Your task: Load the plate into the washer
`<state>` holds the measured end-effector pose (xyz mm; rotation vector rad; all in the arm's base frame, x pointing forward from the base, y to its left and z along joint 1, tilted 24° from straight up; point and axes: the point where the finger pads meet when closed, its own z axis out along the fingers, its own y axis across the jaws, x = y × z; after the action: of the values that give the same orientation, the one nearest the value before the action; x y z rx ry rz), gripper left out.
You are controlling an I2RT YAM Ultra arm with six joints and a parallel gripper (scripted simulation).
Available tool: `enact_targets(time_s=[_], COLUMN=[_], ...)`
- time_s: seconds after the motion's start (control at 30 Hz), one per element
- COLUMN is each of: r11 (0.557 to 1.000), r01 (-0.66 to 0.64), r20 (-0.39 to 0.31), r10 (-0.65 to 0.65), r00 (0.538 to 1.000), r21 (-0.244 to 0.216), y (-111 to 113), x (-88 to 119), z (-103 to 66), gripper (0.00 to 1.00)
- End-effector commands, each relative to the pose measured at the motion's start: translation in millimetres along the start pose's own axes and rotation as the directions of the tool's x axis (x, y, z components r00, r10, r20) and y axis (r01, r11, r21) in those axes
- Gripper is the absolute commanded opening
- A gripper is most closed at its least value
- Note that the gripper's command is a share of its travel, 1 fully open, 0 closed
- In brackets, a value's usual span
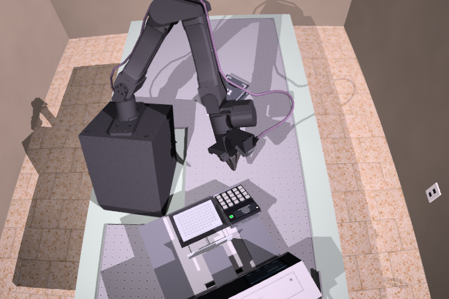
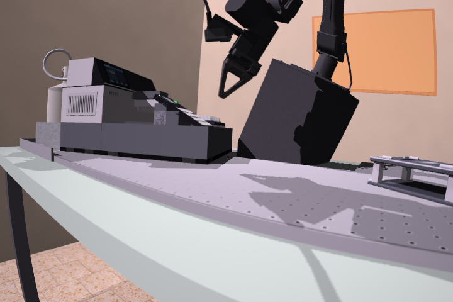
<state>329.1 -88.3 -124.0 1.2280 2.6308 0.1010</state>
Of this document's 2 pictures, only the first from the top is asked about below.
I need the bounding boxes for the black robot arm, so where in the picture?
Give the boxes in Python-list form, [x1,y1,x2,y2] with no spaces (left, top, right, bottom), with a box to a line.
[109,0,257,157]

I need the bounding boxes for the white microplate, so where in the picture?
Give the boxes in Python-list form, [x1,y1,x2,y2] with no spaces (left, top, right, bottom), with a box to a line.
[173,200,223,242]

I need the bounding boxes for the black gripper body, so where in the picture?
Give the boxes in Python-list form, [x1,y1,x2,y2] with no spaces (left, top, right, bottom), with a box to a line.
[208,131,239,162]

